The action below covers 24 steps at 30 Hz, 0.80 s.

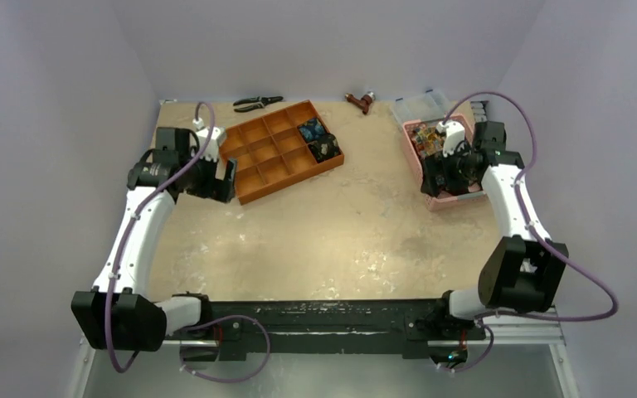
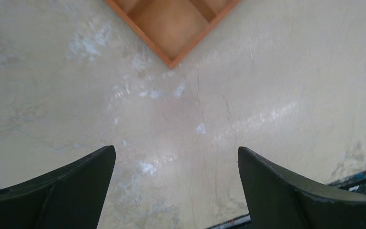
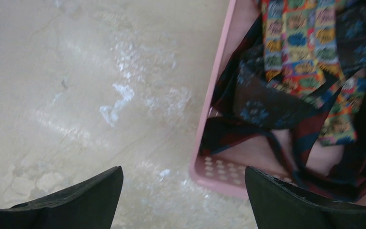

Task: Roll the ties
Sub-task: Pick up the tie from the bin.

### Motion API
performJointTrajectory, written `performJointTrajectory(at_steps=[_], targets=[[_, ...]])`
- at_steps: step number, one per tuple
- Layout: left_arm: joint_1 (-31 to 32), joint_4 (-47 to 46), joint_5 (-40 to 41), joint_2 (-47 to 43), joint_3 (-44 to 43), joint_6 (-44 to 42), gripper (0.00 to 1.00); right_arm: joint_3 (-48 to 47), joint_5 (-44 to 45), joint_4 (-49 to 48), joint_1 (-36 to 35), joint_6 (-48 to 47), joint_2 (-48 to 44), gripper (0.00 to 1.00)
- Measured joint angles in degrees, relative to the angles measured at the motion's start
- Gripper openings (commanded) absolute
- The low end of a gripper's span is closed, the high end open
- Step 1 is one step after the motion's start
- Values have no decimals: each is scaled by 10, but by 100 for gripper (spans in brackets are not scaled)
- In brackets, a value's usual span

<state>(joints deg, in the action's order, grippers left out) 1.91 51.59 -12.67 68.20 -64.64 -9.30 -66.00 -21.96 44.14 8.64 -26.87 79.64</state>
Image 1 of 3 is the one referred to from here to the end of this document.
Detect clear plastic organizer box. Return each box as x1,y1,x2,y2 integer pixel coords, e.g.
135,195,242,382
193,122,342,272
391,89,452,125

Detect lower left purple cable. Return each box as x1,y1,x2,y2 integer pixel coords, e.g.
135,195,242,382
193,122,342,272
177,314,272,385

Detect brown handled tool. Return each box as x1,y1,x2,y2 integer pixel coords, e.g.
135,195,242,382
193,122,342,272
344,90,376,115

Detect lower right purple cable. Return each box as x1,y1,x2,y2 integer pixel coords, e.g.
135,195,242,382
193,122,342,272
436,323,495,375

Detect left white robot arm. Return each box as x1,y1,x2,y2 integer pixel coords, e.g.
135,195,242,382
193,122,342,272
71,127,237,352

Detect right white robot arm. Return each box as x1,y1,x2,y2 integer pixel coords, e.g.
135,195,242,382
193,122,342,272
424,121,568,337

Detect colourful patterned tie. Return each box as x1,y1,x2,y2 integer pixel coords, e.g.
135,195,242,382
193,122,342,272
408,123,445,158

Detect pink plastic basket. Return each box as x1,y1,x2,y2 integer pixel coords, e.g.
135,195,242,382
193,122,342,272
400,114,486,212

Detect orange compartment tray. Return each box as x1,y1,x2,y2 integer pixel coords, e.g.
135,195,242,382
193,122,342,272
220,100,345,205

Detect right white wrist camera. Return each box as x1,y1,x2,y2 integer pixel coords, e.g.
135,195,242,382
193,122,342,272
436,120,465,158

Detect aluminium frame rail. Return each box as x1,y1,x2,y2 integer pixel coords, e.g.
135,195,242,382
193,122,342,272
66,316,579,397

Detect black pliers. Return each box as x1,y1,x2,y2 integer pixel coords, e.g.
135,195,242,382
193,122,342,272
232,96,284,113

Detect black rolled tie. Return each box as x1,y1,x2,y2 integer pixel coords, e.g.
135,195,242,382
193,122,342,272
308,133,342,163

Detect blue rolled tie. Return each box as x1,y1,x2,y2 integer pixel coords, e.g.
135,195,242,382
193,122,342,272
297,117,327,143

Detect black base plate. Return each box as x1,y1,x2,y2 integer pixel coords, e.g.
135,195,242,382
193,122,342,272
162,298,487,364

